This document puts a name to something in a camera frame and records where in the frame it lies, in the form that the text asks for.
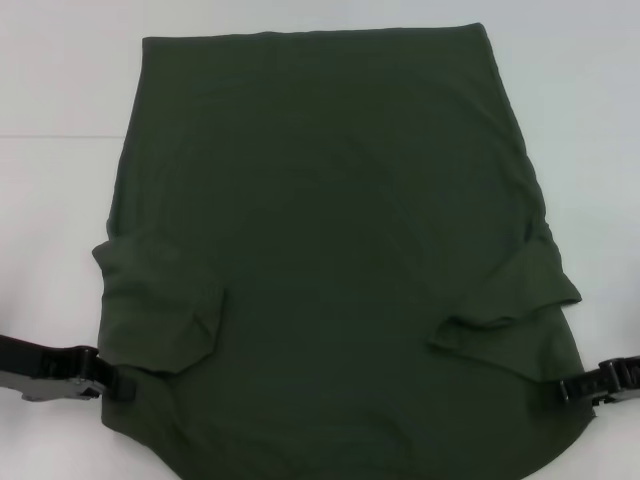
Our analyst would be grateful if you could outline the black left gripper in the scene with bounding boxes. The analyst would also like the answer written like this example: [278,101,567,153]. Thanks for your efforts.
[0,333,140,405]

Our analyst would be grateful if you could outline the dark green t-shirt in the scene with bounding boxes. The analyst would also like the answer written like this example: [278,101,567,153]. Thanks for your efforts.
[91,22,601,480]

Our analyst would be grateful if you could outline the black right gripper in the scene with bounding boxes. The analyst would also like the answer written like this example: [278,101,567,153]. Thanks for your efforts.
[558,353,640,407]

